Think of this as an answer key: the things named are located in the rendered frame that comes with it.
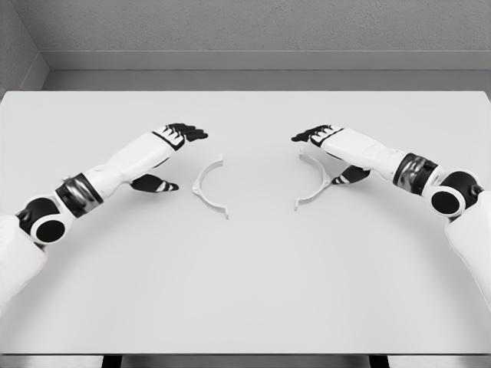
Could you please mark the left robot hand striped fingers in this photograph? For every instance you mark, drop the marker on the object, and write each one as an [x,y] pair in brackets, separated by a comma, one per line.
[147,151]

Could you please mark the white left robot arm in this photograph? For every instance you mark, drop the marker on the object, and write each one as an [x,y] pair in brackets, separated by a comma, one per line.
[82,188]

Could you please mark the thin white pipe clamp half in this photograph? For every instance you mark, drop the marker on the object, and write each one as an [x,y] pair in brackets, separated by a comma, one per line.
[197,187]
[320,168]

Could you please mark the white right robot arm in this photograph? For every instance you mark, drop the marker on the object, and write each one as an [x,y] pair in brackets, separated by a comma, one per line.
[418,168]

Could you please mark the right robot hand striped fingers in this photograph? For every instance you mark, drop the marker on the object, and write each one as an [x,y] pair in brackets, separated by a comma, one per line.
[351,143]

